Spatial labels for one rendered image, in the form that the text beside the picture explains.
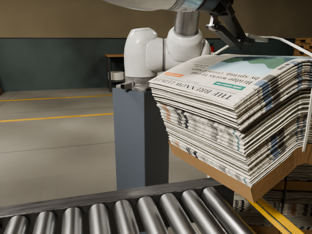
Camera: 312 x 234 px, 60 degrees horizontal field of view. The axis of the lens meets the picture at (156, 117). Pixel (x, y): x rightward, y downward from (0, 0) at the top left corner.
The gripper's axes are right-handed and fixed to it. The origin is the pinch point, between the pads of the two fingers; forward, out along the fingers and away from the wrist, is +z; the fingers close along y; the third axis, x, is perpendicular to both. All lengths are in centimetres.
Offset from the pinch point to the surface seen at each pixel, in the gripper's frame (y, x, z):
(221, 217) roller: 52, 2, -6
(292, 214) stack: 76, -11, 55
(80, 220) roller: 54, -14, -37
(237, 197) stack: 72, -26, 35
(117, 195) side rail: 52, -18, -26
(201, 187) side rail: 50, -10, -2
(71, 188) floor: 134, -168, 0
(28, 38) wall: 17, -711, 30
